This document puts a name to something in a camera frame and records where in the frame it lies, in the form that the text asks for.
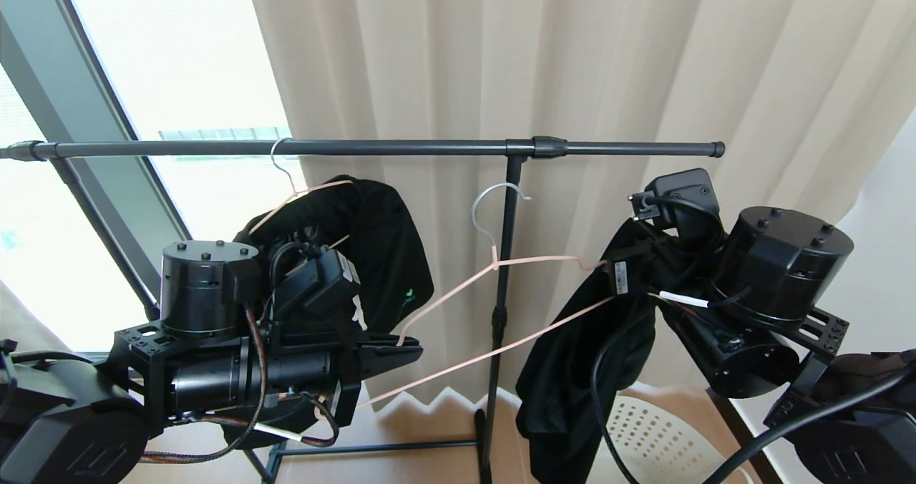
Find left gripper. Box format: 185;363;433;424
172;326;424;427

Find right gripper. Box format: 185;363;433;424
607;244;716;299

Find pink clothes hanger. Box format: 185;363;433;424
354;182;620;410
245;138;355;252

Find black garment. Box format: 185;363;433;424
515;216;688;484

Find white laundry basket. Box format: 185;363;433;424
601;396;756;484

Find black clothes rack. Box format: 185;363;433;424
0;137;726;484

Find black shorts with green print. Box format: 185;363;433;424
222;176;435;449

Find beige curtain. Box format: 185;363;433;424
243;0;916;406

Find window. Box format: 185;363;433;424
0;0;305;352

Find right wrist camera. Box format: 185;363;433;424
628;169;723;252

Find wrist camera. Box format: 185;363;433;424
271;243;361;321
628;169;723;252

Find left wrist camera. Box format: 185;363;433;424
271;243;361;321

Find black cable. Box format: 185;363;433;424
590;305;663;484
705;366;916;484

